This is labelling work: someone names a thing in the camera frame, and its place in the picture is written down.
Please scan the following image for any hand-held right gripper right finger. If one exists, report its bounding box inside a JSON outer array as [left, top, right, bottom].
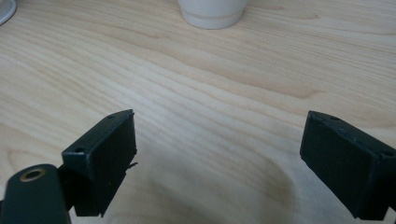
[[299, 110, 396, 221]]

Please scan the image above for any white cup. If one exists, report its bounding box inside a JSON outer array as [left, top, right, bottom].
[[177, 0, 249, 30]]

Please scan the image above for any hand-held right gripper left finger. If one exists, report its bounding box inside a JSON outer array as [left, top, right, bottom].
[[61, 108, 138, 218]]

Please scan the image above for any grey round object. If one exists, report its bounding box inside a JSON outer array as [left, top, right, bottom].
[[0, 0, 17, 26]]

